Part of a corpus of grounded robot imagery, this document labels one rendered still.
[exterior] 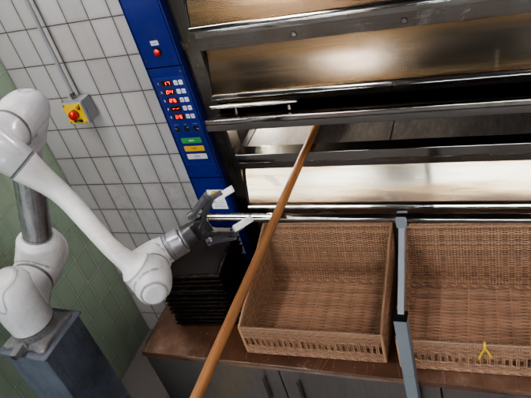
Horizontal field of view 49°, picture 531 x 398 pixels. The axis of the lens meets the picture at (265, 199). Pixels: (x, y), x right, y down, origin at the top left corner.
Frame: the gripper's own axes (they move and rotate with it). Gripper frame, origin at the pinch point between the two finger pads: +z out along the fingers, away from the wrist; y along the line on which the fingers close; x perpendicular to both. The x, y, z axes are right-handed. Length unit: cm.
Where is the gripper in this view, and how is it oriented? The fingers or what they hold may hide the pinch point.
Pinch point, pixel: (239, 204)
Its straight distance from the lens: 183.6
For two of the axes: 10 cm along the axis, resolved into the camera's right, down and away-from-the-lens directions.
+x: 3.1, 5.0, -8.1
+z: 8.6, -5.2, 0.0
